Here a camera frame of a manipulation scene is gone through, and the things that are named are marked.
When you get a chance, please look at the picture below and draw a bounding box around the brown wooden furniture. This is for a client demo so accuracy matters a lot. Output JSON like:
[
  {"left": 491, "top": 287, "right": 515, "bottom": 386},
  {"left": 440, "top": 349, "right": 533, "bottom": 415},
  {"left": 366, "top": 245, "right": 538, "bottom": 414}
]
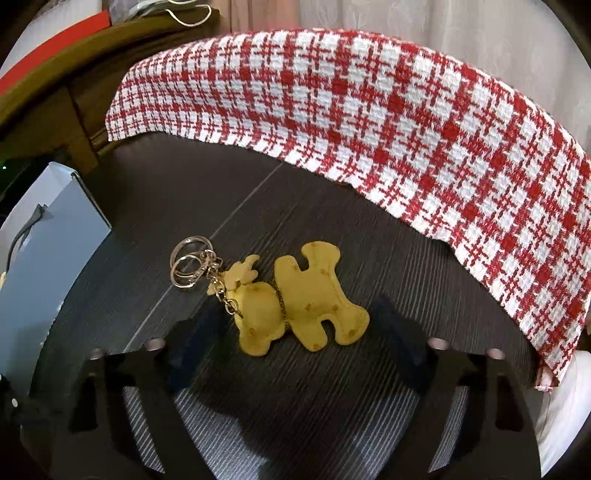
[{"left": 0, "top": 9, "right": 223, "bottom": 160}]

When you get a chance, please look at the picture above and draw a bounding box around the yellow dog keychain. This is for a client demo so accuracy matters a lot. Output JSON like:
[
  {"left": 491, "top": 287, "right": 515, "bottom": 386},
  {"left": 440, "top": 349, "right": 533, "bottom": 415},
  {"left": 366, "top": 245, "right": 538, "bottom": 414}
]
[{"left": 171, "top": 235, "right": 371, "bottom": 359}]

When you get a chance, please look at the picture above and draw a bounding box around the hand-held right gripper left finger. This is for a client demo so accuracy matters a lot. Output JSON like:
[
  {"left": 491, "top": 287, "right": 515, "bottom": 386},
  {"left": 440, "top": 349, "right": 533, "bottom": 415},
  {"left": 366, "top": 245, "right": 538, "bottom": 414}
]
[{"left": 67, "top": 302, "right": 232, "bottom": 480}]

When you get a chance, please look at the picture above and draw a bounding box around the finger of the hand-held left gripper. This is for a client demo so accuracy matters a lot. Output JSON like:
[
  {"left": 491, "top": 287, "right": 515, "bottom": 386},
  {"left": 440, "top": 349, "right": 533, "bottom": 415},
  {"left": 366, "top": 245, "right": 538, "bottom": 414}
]
[{"left": 0, "top": 369, "right": 52, "bottom": 462}]

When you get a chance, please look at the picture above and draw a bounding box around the red white checked cloth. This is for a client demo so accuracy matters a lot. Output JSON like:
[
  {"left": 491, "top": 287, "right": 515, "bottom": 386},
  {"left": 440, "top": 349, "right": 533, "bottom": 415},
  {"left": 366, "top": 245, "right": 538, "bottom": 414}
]
[{"left": 105, "top": 29, "right": 591, "bottom": 394}]

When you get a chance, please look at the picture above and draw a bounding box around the black strap keychain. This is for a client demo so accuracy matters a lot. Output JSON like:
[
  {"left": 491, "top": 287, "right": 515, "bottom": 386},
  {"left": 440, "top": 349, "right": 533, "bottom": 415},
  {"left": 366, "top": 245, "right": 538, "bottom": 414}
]
[{"left": 7, "top": 203, "right": 49, "bottom": 274}]

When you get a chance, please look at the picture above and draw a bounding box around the light blue cardboard box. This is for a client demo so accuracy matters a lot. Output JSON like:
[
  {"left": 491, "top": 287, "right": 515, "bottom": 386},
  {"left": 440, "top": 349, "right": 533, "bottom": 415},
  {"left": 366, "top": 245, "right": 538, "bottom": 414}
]
[{"left": 0, "top": 161, "right": 113, "bottom": 385}]

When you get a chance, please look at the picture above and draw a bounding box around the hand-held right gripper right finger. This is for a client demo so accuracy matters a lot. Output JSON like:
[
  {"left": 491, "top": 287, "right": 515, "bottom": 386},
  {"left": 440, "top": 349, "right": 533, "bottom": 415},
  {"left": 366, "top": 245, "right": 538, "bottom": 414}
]
[{"left": 374, "top": 295, "right": 542, "bottom": 480}]

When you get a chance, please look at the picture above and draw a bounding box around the white bag with cord handles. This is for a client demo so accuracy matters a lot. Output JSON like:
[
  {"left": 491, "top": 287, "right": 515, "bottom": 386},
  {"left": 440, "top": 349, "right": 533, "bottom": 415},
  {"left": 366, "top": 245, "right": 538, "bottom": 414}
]
[{"left": 111, "top": 0, "right": 219, "bottom": 27}]

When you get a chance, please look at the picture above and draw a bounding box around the pink curtain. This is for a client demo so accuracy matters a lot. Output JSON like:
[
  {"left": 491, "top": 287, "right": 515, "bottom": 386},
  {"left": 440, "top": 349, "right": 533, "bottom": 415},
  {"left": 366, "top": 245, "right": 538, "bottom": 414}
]
[{"left": 219, "top": 0, "right": 324, "bottom": 35}]

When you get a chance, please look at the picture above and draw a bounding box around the red flat box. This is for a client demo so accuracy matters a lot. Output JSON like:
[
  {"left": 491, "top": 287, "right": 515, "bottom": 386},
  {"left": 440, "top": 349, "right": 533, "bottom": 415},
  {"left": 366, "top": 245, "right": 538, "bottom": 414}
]
[{"left": 0, "top": 11, "right": 112, "bottom": 94}]

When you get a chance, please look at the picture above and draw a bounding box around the white bedding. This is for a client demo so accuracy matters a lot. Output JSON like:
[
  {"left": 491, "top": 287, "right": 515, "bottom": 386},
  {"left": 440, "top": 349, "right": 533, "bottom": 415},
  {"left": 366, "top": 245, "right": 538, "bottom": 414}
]
[{"left": 537, "top": 355, "right": 591, "bottom": 478}]

